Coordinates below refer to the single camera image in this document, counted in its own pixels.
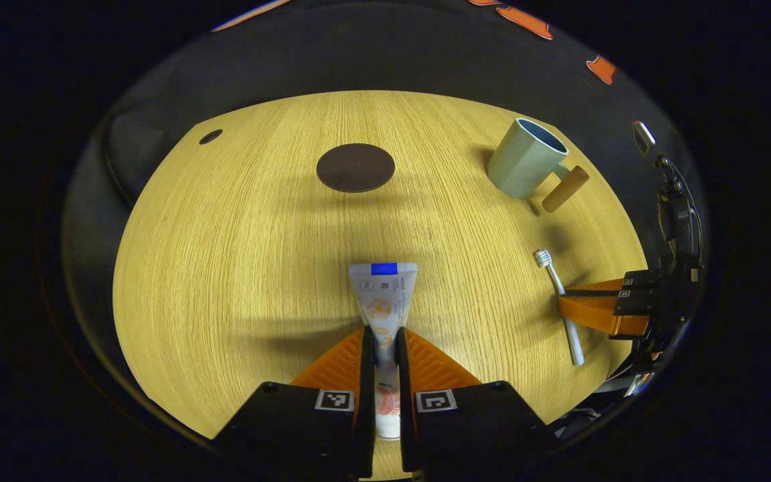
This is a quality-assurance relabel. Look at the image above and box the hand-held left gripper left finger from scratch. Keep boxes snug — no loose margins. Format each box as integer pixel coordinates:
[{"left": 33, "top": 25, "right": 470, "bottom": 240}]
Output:
[{"left": 211, "top": 326, "right": 376, "bottom": 479}]

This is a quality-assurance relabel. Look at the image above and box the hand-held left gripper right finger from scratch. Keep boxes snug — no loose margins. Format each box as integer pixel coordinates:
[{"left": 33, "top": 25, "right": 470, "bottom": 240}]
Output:
[{"left": 396, "top": 327, "right": 560, "bottom": 476}]

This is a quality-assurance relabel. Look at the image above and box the white toothbrush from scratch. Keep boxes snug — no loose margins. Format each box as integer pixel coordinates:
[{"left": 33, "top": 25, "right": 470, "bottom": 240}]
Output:
[{"left": 534, "top": 249, "right": 586, "bottom": 367}]

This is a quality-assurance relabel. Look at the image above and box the white toothpaste tube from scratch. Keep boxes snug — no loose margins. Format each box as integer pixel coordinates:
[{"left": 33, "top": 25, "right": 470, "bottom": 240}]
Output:
[{"left": 348, "top": 262, "right": 418, "bottom": 440}]

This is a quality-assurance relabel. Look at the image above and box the pale green cup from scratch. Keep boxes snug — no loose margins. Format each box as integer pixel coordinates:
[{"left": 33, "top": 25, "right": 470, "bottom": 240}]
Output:
[{"left": 486, "top": 118, "right": 590, "bottom": 214}]

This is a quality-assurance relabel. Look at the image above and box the dark brown round coaster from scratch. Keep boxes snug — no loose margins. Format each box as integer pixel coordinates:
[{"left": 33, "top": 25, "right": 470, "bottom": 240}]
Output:
[{"left": 316, "top": 143, "right": 396, "bottom": 193}]

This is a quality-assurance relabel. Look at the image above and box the black backdrop cloth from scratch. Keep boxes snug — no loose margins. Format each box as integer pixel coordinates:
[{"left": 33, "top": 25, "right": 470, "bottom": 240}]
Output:
[{"left": 64, "top": 0, "right": 707, "bottom": 376}]

